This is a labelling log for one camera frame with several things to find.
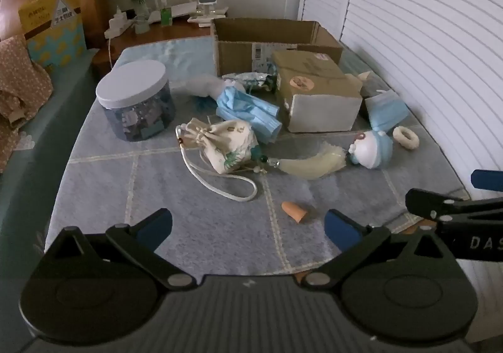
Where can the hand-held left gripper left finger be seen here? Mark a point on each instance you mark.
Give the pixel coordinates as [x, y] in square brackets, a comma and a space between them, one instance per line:
[155, 229]

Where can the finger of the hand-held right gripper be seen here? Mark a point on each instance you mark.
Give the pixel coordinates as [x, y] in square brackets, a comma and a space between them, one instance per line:
[487, 180]
[426, 203]

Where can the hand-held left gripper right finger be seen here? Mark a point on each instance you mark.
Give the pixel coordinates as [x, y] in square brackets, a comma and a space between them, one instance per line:
[342, 233]

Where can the small doll with blue hat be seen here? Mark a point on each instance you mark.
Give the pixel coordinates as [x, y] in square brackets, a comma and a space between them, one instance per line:
[373, 150]

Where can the dark teal soft item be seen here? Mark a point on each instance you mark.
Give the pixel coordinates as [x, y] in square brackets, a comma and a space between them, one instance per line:
[202, 102]

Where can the orange foam earplug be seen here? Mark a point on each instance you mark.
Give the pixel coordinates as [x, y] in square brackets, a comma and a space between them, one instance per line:
[295, 212]

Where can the cream tassel with beads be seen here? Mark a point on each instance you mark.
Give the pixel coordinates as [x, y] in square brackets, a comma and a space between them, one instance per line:
[314, 164]

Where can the dark green bedsheet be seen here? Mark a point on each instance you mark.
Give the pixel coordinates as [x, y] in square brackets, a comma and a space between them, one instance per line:
[39, 160]

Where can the folded blue face mask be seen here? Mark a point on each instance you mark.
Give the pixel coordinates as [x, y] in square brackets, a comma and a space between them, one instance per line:
[263, 119]

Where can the cream fabric piece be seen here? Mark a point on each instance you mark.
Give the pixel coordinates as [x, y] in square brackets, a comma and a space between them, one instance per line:
[365, 77]

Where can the clear jar with white lid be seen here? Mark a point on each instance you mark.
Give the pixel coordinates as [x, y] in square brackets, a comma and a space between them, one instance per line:
[131, 85]

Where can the closed tan cardboard box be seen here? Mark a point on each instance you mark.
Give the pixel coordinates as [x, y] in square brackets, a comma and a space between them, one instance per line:
[314, 77]

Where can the light blue towel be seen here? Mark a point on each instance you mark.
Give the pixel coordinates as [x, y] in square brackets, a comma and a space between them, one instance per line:
[177, 58]

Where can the printed plastic packet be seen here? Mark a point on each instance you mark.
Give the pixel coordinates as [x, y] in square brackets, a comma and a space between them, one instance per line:
[255, 81]

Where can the brown dotted cloth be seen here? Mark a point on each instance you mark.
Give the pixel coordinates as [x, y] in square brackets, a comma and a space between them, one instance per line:
[19, 81]

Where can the wooden nightstand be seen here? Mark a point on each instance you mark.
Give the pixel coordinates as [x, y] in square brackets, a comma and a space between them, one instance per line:
[177, 28]

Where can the white power strip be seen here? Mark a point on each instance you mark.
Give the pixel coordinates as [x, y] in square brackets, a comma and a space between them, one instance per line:
[118, 24]

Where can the green and white bottle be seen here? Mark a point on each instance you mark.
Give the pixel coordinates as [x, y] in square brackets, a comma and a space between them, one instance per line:
[166, 14]

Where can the white router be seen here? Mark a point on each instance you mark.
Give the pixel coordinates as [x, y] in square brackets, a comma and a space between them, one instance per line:
[182, 9]

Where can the yellow and blue box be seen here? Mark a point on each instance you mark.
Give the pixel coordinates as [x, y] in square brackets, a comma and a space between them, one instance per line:
[55, 30]

